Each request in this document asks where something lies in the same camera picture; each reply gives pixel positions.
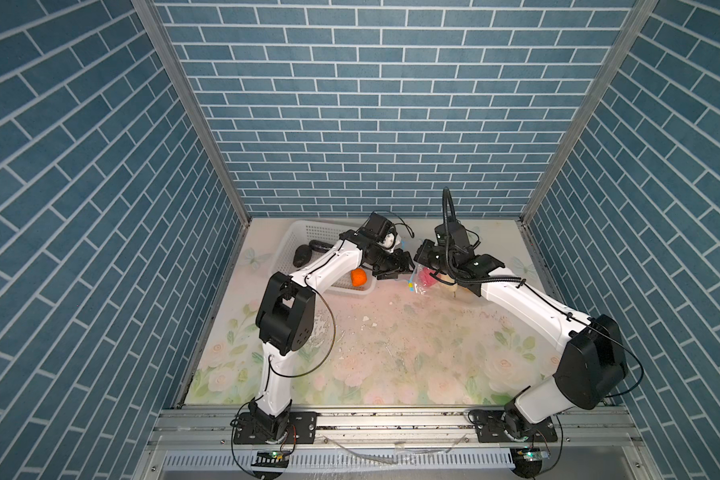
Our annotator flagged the white plastic perforated basket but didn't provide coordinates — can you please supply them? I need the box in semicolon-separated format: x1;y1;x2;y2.
270;220;377;296

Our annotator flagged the orange toy tangerine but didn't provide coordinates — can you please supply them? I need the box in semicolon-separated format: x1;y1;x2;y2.
350;268;368;287

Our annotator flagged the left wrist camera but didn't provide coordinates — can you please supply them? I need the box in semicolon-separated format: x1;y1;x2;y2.
380;233;401;251

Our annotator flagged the black toy avocado upper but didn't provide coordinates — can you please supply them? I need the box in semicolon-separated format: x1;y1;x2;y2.
292;244;313;269

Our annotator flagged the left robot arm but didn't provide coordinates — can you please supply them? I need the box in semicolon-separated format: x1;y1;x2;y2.
250;212;413;420

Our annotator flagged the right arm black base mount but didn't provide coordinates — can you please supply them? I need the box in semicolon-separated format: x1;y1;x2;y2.
466;409;559;444

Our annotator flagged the black corrugated cable hose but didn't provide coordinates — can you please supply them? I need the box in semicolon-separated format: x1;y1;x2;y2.
440;187;526;286

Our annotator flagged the clear zip bag blue zipper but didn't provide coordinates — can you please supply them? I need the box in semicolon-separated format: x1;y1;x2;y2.
408;240;482;299

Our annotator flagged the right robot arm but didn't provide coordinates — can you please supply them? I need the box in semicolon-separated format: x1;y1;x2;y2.
414;218;628;438

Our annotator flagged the pink toy fruit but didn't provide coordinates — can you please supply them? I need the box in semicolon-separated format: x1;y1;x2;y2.
413;267;437;288

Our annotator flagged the white slotted cable duct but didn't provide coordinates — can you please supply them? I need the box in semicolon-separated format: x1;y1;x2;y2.
163;448;515;473

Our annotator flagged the dark toy eggplant green stem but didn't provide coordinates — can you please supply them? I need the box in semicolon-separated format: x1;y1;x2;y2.
308;240;334;253

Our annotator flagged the aluminium front rail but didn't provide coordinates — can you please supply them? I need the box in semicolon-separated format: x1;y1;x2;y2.
147;406;643;450

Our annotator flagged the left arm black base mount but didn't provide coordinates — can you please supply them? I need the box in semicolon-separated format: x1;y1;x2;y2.
230;411;318;446

